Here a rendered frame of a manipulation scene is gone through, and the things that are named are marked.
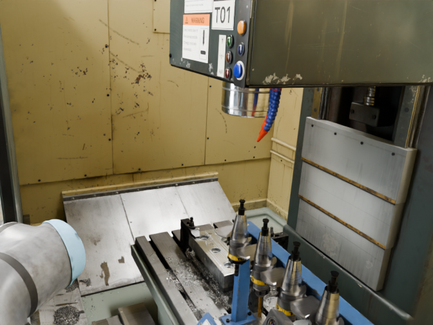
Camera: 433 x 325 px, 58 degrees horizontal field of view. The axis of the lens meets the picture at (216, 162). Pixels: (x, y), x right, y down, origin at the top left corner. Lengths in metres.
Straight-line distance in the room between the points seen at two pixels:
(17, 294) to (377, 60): 0.84
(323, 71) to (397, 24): 0.22
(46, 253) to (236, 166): 1.86
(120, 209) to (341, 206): 1.15
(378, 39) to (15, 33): 1.51
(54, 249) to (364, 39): 0.75
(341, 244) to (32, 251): 1.17
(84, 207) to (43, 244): 1.44
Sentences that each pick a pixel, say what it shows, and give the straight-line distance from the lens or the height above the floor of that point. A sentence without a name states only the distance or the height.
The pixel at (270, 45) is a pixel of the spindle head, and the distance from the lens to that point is 0.79.
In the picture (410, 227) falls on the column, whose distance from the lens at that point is 1.40.
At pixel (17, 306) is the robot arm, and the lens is 0.65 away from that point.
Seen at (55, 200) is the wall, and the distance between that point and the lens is 2.17.
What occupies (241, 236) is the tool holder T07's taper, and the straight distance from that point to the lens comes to 1.00.
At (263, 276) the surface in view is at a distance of 0.91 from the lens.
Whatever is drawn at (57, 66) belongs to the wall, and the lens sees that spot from 2.00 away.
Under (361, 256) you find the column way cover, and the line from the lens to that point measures 1.52.
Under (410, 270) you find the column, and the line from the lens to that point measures 1.45.
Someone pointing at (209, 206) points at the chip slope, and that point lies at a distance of 2.24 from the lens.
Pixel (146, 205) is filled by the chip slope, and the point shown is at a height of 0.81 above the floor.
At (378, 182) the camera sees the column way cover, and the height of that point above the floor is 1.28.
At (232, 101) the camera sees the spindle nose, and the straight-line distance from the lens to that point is 1.10.
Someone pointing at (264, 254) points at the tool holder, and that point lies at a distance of 0.92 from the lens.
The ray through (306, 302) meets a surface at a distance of 0.86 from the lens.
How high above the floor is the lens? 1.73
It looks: 19 degrees down
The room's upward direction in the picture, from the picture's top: 3 degrees clockwise
